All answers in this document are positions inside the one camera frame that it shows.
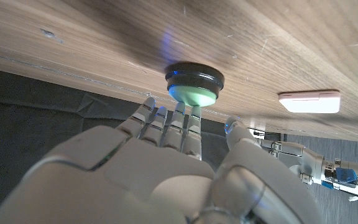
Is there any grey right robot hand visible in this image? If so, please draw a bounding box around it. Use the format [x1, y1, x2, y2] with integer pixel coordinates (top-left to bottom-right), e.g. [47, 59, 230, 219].
[0, 96, 323, 224]

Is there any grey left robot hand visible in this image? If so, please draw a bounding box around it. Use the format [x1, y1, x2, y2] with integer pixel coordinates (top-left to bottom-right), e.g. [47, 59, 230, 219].
[253, 129, 326, 185]

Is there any green button with black base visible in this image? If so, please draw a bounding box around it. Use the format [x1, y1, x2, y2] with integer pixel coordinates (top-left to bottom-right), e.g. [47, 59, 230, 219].
[165, 61, 225, 108]

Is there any black backdrop curtain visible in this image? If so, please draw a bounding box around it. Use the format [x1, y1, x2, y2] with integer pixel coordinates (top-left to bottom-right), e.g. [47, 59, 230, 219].
[0, 65, 287, 224]

